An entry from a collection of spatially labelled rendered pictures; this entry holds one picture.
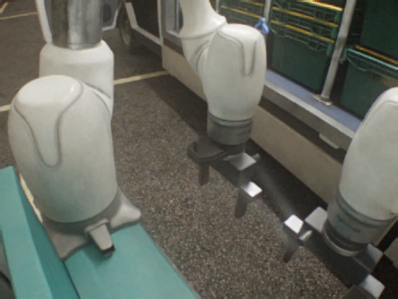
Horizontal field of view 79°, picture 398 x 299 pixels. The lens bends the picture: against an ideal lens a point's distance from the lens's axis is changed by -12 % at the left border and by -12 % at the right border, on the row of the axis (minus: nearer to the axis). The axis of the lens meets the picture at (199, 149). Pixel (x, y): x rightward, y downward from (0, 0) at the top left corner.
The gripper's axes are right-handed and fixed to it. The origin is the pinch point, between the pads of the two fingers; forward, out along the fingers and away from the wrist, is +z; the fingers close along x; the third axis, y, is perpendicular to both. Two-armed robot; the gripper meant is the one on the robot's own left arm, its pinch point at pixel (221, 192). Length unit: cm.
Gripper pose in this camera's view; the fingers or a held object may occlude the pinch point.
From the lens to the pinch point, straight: 66.3
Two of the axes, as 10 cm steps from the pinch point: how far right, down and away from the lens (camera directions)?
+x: -6.2, -4.9, 6.1
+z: -0.3, 7.9, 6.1
